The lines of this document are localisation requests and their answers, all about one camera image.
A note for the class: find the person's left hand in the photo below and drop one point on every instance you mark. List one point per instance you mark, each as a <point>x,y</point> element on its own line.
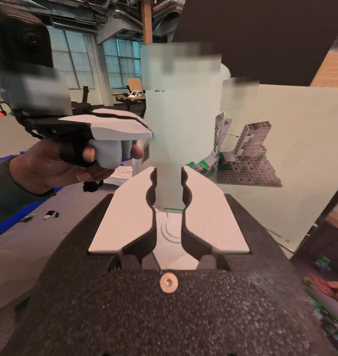
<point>38,167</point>

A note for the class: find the building instruction booklet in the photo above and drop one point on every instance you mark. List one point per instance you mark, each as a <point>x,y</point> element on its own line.
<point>296,167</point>

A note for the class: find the green toy set box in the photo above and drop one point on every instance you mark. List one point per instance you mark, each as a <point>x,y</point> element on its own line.
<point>330,292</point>

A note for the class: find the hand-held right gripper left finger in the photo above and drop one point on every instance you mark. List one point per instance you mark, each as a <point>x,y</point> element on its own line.
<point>121,219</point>

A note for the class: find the dark panel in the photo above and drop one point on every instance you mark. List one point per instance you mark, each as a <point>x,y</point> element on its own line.
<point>255,41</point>

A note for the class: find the light wooden stand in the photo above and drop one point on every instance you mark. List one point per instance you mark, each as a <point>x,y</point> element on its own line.
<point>134,84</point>

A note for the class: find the white wooden book stand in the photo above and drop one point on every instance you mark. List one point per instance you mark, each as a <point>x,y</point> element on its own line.
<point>169,250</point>

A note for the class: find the brown wooden table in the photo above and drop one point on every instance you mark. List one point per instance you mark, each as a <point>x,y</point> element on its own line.
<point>127,96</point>

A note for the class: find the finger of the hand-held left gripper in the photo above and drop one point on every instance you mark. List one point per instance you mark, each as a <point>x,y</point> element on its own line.
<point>121,112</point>
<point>116,129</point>

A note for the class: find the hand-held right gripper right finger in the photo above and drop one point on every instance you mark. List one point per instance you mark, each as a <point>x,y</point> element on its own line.
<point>216,219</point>

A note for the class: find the small grey green brick piece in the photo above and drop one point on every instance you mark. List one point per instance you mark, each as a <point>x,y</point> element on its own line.
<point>27,218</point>

